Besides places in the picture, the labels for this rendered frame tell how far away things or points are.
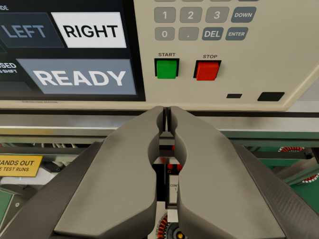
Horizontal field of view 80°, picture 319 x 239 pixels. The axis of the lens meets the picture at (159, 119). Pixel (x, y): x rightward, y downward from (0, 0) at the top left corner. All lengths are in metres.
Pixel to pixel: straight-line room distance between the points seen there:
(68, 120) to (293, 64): 0.24
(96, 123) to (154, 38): 0.12
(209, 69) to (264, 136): 0.12
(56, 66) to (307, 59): 0.23
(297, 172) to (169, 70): 0.28
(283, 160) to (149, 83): 0.23
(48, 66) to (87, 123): 0.07
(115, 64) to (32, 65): 0.08
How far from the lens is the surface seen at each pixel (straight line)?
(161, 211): 0.53
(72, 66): 0.21
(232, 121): 0.24
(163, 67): 0.18
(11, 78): 0.25
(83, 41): 0.18
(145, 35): 0.17
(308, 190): 0.70
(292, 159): 0.34
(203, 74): 0.19
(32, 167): 0.31
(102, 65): 0.19
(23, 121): 0.28
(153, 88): 0.21
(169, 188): 0.40
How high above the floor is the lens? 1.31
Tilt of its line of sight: 58 degrees down
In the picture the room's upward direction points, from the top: 2 degrees counter-clockwise
